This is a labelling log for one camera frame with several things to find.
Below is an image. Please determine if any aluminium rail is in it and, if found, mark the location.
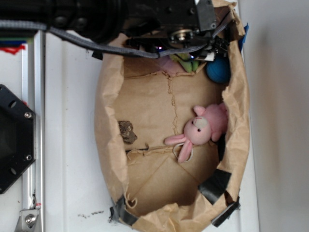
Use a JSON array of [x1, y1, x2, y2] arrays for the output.
[[14, 31, 46, 232]]

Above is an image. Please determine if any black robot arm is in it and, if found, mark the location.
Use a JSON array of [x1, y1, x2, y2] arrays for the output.
[[0, 0, 229, 59]]

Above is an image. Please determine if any grey braided cable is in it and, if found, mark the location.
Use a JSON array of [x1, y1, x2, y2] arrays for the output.
[[0, 19, 232, 58]]

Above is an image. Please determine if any green plush animal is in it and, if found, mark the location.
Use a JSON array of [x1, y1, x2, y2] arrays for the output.
[[169, 53, 199, 73]]

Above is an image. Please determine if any brown paper bag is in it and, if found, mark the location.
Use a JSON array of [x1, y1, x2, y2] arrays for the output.
[[94, 0, 250, 232]]

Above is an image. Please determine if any brown crumpled rock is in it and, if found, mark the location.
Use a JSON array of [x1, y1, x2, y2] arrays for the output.
[[118, 121, 137, 145]]

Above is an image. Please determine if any blue felt ball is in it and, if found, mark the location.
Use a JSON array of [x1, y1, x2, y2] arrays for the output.
[[206, 57, 231, 84]]

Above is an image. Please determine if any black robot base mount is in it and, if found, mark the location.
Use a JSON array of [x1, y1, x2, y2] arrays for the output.
[[0, 84, 35, 194]]

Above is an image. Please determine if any pink plush bunny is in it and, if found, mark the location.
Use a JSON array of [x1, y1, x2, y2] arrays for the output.
[[164, 103, 228, 163]]

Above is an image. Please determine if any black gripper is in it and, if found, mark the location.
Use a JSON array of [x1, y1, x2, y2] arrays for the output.
[[121, 0, 229, 60]]

